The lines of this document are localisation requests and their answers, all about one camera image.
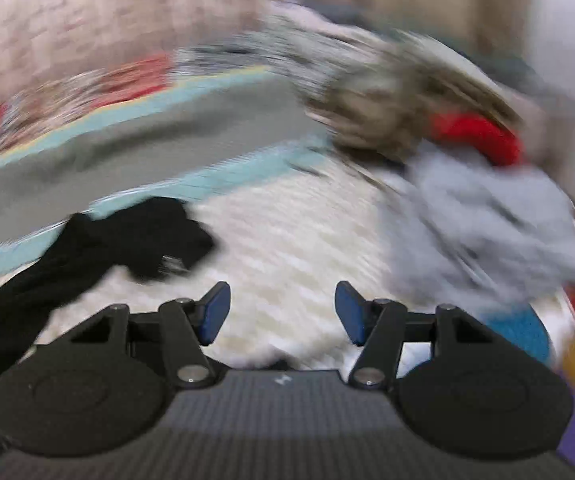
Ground black pants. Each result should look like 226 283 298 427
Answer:
0 196 217 470

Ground grey cloth garment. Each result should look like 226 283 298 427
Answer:
382 148 575 314

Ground patterned grey teal bedsheet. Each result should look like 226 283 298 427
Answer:
0 64 575 376

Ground red garment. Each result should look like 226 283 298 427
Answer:
432 113 523 167

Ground olive brown crumpled garment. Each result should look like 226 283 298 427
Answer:
307 34 519 162

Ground red floral quilt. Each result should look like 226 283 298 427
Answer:
0 53 172 154

